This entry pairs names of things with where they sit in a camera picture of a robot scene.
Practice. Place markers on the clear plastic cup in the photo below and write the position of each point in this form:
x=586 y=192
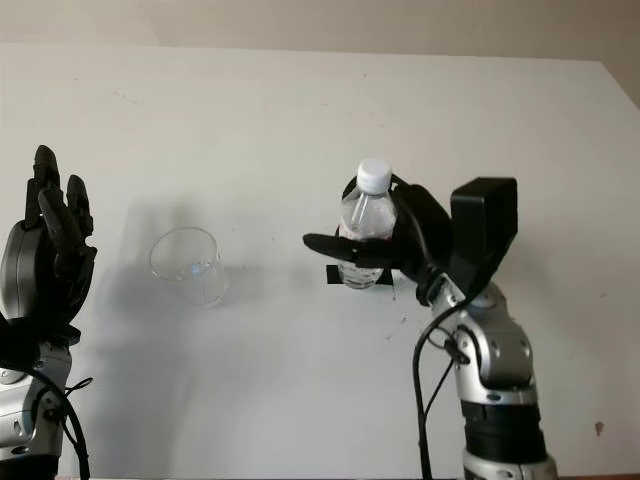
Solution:
x=192 y=270

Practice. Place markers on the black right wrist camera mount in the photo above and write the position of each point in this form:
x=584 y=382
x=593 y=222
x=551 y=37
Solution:
x=482 y=230

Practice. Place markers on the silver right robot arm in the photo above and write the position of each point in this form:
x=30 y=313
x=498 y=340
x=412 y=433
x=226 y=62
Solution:
x=500 y=380

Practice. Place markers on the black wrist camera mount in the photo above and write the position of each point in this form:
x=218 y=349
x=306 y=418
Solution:
x=15 y=345
x=482 y=230

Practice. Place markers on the black tape strip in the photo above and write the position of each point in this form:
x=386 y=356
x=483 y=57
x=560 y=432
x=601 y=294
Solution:
x=332 y=276

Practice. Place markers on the clear water bottle red label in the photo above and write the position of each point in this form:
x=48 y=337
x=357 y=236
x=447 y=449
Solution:
x=367 y=210

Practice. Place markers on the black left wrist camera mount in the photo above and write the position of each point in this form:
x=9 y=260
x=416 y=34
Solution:
x=15 y=345

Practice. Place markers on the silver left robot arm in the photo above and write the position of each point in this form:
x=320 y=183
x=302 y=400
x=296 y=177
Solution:
x=30 y=410

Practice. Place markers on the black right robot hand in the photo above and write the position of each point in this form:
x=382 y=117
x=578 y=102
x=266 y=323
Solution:
x=415 y=235

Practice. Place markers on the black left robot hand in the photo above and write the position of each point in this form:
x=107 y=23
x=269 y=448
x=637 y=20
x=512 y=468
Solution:
x=35 y=270

